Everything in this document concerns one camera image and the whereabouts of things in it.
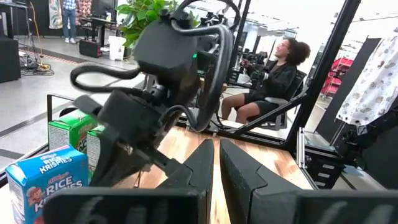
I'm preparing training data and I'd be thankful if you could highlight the green leafy plant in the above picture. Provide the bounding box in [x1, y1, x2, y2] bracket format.
[116, 0, 201, 49]

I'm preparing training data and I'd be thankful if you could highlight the red patterned hanging fabric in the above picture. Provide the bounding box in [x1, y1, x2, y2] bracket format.
[76, 0, 93, 26]

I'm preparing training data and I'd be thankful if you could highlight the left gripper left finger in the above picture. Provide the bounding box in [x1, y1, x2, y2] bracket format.
[43, 138, 215, 224]

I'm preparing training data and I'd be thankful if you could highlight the black wire shelf frame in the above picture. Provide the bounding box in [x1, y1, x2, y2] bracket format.
[45, 93, 80, 147]

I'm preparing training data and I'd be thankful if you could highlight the black teleoperation handle device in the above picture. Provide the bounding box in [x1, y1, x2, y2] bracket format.
[241, 49, 270, 83]

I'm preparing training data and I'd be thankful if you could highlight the silver aluminium bar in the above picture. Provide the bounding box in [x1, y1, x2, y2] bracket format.
[297, 126, 308, 169]

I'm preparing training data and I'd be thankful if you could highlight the white bin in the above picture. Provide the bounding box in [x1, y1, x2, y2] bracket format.
[107, 35, 127, 62]

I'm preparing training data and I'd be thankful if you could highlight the green Apple Jacks cereal box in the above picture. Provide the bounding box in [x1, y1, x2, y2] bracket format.
[86, 124, 106, 181]
[48, 110, 98, 154]

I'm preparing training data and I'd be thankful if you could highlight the yellow hanging cable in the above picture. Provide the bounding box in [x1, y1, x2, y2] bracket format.
[29, 1, 52, 73]

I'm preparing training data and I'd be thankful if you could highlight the black case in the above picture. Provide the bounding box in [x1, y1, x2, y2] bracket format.
[78, 38, 103, 59]

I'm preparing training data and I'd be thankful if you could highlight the black cabinet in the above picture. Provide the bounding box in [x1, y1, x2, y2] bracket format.
[0, 34, 22, 84]

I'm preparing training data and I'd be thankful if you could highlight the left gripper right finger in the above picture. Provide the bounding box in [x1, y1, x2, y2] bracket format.
[220, 138, 398, 224]

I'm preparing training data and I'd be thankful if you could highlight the light patterned hanging fabric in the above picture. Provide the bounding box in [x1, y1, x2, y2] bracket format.
[48, 0, 64, 30]

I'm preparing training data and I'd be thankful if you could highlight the black slotted bracket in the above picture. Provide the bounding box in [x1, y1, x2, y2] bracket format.
[306, 152, 346, 190]

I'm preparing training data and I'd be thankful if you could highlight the blue Rice Krispies cereal box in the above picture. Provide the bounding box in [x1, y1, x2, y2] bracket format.
[5, 144, 90, 224]

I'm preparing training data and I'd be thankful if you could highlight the dark table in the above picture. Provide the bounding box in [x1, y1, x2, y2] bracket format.
[79, 17, 121, 47]

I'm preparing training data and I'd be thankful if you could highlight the person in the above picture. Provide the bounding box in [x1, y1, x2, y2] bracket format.
[60, 0, 78, 44]
[220, 37, 312, 125]

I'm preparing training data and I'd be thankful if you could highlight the white patterned cloth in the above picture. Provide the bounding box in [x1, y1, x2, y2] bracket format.
[335, 27, 398, 127]

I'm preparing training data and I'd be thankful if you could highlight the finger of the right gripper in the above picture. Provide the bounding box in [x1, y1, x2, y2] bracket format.
[89, 129, 152, 188]

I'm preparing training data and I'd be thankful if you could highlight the black leaning panel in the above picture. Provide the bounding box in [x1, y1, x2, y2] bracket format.
[313, 37, 382, 144]

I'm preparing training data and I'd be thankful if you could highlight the grey office chair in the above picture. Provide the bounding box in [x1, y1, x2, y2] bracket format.
[264, 70, 308, 131]

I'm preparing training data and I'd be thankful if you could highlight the red cart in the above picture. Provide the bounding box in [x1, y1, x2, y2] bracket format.
[320, 57, 354, 96]

